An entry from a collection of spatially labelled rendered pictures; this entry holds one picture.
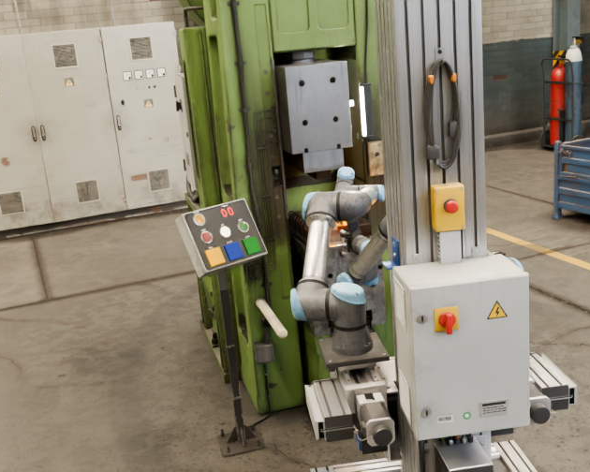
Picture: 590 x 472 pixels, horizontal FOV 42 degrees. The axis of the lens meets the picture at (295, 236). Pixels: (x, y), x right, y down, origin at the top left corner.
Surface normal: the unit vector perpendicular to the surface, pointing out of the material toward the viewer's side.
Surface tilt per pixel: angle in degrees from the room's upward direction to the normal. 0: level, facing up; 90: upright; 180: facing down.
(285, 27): 90
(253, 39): 90
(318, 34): 90
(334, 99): 90
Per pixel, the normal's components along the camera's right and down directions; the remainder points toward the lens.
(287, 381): 0.26, 0.24
